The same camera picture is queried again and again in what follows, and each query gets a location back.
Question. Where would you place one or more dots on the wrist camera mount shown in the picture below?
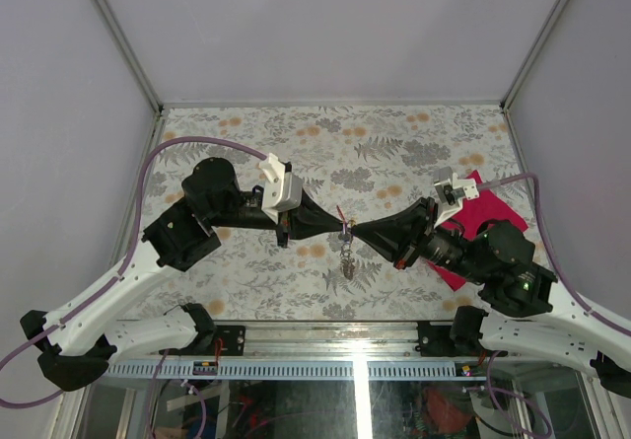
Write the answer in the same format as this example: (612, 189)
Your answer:
(282, 190)
(452, 192)

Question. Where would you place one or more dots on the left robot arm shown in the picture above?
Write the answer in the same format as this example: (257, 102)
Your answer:
(79, 341)

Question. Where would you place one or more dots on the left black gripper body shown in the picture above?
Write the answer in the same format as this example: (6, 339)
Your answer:
(282, 227)

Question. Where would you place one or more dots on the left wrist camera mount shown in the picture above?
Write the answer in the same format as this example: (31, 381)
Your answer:
(282, 190)

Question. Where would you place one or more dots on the pink cloth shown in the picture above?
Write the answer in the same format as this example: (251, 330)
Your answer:
(474, 212)

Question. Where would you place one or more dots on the aluminium front rail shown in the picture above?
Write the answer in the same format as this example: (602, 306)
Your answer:
(396, 340)

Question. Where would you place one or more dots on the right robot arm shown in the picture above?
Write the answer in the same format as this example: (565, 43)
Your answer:
(528, 308)

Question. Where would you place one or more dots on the silver keyring bunch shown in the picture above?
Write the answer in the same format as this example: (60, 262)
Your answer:
(347, 262)

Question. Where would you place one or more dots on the floral table mat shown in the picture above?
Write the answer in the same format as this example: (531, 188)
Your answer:
(372, 161)

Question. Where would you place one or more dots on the red tag key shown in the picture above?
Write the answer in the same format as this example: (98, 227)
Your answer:
(341, 216)

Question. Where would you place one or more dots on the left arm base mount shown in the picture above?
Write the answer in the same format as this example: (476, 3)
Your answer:
(222, 341)

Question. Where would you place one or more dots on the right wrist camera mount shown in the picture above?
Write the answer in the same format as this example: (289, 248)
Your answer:
(452, 192)

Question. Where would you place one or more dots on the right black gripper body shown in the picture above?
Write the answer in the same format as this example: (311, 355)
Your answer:
(415, 244)

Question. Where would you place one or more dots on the slotted cable duct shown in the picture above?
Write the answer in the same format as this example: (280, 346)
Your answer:
(283, 370)

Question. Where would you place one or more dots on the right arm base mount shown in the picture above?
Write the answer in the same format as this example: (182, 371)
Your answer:
(437, 339)

